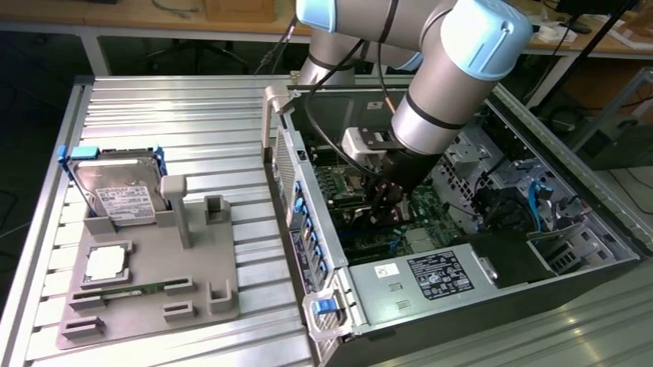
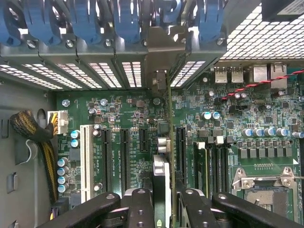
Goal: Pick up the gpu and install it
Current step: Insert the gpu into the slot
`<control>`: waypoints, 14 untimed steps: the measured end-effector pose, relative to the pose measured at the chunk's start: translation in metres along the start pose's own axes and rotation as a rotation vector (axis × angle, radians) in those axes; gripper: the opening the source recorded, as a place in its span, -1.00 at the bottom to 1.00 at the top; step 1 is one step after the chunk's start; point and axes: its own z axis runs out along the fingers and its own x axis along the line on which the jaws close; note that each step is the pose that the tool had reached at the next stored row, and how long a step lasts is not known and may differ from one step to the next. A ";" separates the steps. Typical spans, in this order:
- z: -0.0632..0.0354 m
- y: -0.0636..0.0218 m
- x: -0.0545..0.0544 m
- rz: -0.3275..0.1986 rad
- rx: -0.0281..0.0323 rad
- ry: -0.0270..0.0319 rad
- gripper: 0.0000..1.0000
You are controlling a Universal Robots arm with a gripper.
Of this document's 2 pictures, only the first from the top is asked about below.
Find wooden desk white legs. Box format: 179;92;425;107
0;0;653;112

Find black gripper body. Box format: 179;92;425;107
378;148;442;200

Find hard disk with blue bracket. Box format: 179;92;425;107
58;145;172;230

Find grey parts rack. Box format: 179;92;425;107
59;174;242;351

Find green bare RAM stick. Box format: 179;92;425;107
104;284;167;297

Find black office chair base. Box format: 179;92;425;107
147;37;251;73

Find grey power supply unit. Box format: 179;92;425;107
349;246;500;326

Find blue wire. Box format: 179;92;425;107
528;179;556;234

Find black wire bundle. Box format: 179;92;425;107
471;183;534;234

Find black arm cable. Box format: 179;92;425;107
254;0;405;180

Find silver chipset heatsink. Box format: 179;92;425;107
405;229;435;254

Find black monitor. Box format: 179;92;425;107
554;0;638;16

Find grey cable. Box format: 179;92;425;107
151;0;204;13

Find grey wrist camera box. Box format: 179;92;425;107
339;127;394;169

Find green motherboard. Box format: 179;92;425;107
314;152;465;265

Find CPU socket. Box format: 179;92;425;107
341;167;374;195

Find perforated metal drive cage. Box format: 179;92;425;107
433;129;512;230

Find grey disk bay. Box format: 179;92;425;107
525;223;604;275

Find open PC case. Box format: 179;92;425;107
262;84;646;367

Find dark grey computer tower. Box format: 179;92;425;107
581;120;653;171

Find black fan shroud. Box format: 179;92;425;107
451;231;557;290

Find black slanted pole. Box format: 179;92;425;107
520;0;638;106

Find aluminium frame stand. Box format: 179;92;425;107
565;67;653;154

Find silver CPU chip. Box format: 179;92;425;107
84;247;128;282

